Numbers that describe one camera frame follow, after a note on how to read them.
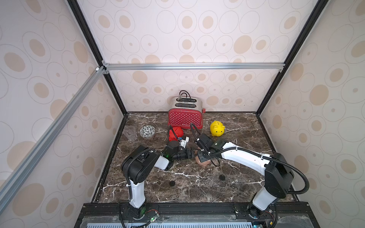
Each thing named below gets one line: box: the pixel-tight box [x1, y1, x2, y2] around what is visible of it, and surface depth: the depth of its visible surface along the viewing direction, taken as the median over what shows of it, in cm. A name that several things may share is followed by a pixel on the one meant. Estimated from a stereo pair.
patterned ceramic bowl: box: [139, 124, 156, 139], surface depth 107 cm
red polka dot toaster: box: [167, 95, 206, 129], surface depth 104 cm
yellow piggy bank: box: [210, 120, 226, 137], surface depth 102 cm
